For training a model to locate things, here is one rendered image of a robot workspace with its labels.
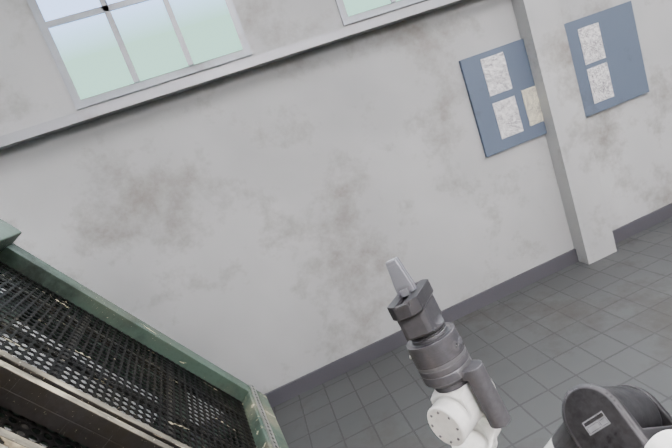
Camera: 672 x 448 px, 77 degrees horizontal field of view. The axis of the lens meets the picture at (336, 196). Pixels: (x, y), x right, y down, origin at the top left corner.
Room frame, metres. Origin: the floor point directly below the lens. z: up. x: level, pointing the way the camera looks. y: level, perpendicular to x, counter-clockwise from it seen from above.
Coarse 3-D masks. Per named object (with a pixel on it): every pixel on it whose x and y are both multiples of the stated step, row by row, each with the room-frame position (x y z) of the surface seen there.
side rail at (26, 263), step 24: (24, 264) 1.53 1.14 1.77; (48, 264) 1.62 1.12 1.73; (48, 288) 1.54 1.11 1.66; (72, 288) 1.56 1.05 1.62; (96, 312) 1.58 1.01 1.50; (120, 312) 1.62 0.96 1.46; (144, 336) 1.61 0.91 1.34; (192, 360) 1.65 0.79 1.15; (216, 384) 1.67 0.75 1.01; (240, 384) 1.72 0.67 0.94
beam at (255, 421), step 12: (252, 396) 1.67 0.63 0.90; (264, 396) 1.77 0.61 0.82; (252, 408) 1.59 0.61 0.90; (264, 408) 1.63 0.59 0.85; (252, 420) 1.52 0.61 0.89; (276, 420) 1.59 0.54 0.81; (252, 432) 1.46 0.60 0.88; (264, 432) 1.41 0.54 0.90; (276, 432) 1.48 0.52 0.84; (264, 444) 1.35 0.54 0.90
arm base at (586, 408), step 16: (592, 384) 0.57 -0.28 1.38; (624, 384) 0.64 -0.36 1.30; (576, 400) 0.58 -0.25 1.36; (592, 400) 0.56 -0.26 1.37; (608, 400) 0.55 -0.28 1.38; (656, 400) 0.60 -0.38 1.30; (576, 416) 0.57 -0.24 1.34; (592, 416) 0.55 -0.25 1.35; (608, 416) 0.54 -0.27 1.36; (624, 416) 0.52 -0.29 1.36; (576, 432) 0.56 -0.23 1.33; (592, 432) 0.55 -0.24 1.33; (608, 432) 0.53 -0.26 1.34; (624, 432) 0.51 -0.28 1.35; (640, 432) 0.50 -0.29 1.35; (656, 432) 0.52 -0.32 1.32
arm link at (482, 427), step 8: (480, 424) 0.63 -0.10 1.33; (488, 424) 0.62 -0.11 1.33; (472, 432) 0.64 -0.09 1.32; (480, 432) 0.63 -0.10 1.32; (488, 432) 0.62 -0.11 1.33; (496, 432) 0.62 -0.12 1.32; (472, 440) 0.62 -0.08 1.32; (480, 440) 0.62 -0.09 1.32; (488, 440) 0.61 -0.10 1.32; (496, 440) 0.61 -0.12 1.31
